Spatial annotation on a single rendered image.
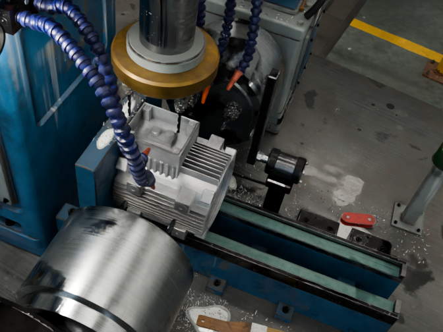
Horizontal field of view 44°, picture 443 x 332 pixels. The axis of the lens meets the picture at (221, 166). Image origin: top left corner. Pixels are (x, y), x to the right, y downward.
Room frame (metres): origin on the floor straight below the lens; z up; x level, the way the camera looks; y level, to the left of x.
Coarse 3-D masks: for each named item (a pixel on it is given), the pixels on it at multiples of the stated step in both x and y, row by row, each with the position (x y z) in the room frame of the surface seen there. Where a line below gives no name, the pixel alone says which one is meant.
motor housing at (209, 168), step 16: (192, 160) 0.70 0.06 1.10; (208, 160) 0.70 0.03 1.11; (224, 160) 0.71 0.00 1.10; (128, 176) 0.67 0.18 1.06; (160, 176) 0.67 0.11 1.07; (192, 176) 0.67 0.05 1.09; (208, 176) 0.67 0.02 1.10; (224, 176) 0.77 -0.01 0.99; (128, 192) 0.64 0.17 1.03; (144, 192) 0.64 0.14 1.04; (160, 192) 0.63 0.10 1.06; (176, 192) 0.64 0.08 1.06; (224, 192) 0.75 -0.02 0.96; (144, 208) 0.63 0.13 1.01; (160, 208) 0.63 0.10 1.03; (192, 208) 0.62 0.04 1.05; (208, 208) 0.63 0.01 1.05; (176, 224) 0.62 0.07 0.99; (192, 224) 0.61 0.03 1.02; (208, 224) 0.66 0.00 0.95
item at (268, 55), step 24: (216, 24) 1.08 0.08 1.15; (240, 24) 1.08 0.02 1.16; (240, 48) 0.99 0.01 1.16; (264, 48) 1.03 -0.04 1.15; (264, 72) 0.97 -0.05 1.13; (192, 96) 0.91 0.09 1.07; (216, 96) 0.92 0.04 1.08; (240, 96) 0.91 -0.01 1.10; (216, 120) 0.92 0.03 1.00; (240, 120) 0.91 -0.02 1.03
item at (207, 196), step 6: (228, 150) 0.75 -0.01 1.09; (234, 150) 0.75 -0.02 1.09; (234, 156) 0.75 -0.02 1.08; (120, 162) 0.67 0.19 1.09; (126, 162) 0.67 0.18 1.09; (120, 168) 0.66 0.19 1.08; (126, 168) 0.66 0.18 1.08; (228, 186) 0.76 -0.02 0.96; (204, 192) 0.64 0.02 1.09; (210, 192) 0.64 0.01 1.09; (204, 198) 0.63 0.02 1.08; (210, 198) 0.63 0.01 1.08; (120, 204) 0.66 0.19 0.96; (204, 234) 0.63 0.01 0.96
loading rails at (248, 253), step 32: (160, 224) 0.65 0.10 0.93; (224, 224) 0.72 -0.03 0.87; (256, 224) 0.71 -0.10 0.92; (288, 224) 0.73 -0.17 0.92; (192, 256) 0.63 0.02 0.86; (224, 256) 0.62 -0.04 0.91; (256, 256) 0.63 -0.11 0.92; (288, 256) 0.69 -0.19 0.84; (320, 256) 0.68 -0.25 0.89; (352, 256) 0.68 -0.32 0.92; (384, 256) 0.69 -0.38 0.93; (224, 288) 0.59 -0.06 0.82; (256, 288) 0.60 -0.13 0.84; (288, 288) 0.59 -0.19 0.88; (320, 288) 0.58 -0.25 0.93; (352, 288) 0.60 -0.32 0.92; (384, 288) 0.65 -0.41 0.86; (288, 320) 0.55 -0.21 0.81; (320, 320) 0.57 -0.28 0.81; (352, 320) 0.56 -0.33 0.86; (384, 320) 0.55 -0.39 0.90
